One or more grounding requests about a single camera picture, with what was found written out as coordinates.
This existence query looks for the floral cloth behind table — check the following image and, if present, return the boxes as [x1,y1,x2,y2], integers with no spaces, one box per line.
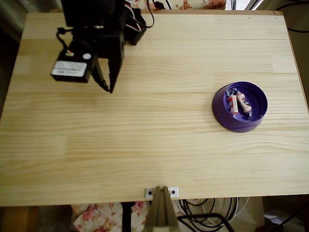
[144,0,227,11]

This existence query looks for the wrapped candy, straight white wrapper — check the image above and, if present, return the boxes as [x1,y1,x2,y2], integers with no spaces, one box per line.
[225,88,239,116]

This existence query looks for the black table leg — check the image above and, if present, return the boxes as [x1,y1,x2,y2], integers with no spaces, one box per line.
[121,202,133,232]

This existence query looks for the purple plastic bowl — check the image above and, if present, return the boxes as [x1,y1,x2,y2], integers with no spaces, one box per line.
[211,81,268,133]

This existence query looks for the white and red servo cable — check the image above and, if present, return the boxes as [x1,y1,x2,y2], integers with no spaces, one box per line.
[124,0,143,32]

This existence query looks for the wrapped candy, blue twisted end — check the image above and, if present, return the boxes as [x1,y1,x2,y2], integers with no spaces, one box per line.
[235,91,253,120]

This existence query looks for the olive camera stand post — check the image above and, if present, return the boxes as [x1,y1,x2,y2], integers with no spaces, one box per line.
[144,185,180,232]

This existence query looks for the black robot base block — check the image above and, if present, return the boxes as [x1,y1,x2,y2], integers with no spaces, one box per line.
[124,7,147,46]

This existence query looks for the floral cloth under table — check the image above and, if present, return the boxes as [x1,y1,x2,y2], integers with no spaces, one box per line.
[70,201,155,232]

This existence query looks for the silver metal clamp bracket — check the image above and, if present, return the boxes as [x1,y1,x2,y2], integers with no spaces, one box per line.
[144,186,180,199]

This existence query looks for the white cable under table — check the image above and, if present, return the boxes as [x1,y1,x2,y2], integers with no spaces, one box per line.
[176,197,250,225]

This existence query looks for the black cable bundle under table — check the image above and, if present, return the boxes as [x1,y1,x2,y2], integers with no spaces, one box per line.
[180,198,239,229]

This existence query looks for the black power cable with plug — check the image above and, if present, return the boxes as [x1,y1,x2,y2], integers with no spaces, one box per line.
[144,0,172,29]

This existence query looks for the black cable beside table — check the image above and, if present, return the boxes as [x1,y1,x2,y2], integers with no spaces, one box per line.
[286,26,309,34]

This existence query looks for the black wire frame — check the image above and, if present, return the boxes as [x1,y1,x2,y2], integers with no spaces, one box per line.
[177,213,235,232]

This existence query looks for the black looped servo cable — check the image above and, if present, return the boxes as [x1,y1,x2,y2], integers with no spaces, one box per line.
[56,27,74,53]

